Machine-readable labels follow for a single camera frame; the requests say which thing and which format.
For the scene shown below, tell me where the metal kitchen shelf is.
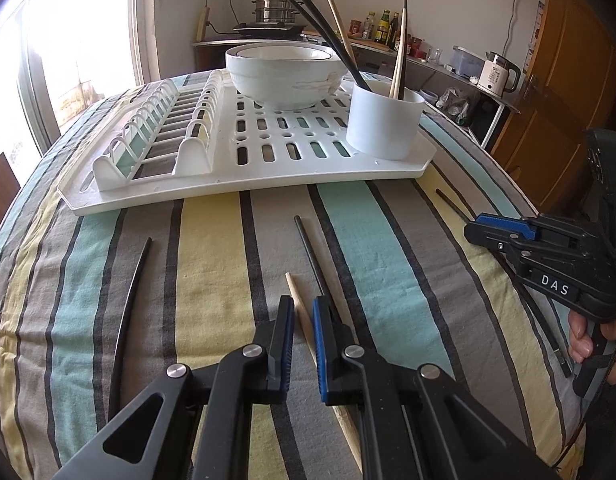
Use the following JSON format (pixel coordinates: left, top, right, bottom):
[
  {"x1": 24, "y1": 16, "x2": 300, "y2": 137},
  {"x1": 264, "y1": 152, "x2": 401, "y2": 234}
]
[{"x1": 191, "y1": 29, "x2": 522, "y2": 149}]

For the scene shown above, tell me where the person right hand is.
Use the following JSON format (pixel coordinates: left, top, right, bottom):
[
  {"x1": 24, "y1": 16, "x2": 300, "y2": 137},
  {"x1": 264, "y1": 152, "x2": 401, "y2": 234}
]
[{"x1": 568, "y1": 311, "x2": 616, "y2": 386}]

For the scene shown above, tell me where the wooden door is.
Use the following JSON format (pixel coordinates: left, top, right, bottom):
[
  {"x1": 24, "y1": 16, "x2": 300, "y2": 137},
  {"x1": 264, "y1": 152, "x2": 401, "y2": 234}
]
[{"x1": 491, "y1": 0, "x2": 616, "y2": 212}]

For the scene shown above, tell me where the white electric kettle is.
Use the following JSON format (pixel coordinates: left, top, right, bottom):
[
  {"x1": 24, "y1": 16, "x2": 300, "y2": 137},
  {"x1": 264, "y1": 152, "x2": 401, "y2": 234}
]
[{"x1": 477, "y1": 51, "x2": 522, "y2": 98}]

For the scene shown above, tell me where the white utensil cup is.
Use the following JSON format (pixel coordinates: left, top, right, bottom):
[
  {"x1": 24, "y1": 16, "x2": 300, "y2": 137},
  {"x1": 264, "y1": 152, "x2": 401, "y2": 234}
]
[{"x1": 346, "y1": 80, "x2": 425, "y2": 160}]

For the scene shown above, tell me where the striped tablecloth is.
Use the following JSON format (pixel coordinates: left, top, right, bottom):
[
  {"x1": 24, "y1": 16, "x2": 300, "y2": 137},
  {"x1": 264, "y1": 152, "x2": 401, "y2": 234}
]
[{"x1": 0, "y1": 90, "x2": 585, "y2": 479}]

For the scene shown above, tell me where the white plastic dish rack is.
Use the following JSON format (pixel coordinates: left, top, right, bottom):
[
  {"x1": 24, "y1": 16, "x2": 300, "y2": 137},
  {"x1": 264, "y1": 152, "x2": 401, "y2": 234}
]
[{"x1": 58, "y1": 70, "x2": 436, "y2": 214}]

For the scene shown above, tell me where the large white bowl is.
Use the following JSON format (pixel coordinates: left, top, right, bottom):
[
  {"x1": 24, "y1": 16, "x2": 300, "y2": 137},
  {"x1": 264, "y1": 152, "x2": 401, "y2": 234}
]
[{"x1": 224, "y1": 41, "x2": 348, "y2": 110}]

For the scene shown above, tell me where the inner white bowl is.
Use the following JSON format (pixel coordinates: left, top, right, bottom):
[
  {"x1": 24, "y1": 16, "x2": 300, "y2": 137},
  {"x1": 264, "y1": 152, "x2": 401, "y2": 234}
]
[{"x1": 235, "y1": 44, "x2": 332, "y2": 61}]

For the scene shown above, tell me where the steel steamer pot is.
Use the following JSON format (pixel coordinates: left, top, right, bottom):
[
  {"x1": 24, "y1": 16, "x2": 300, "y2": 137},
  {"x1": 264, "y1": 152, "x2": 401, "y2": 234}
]
[{"x1": 253, "y1": 0, "x2": 298, "y2": 25}]

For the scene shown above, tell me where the black induction cooker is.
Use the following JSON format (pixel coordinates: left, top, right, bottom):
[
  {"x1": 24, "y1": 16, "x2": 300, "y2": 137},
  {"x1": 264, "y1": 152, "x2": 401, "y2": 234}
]
[{"x1": 234, "y1": 22, "x2": 305, "y2": 38}]

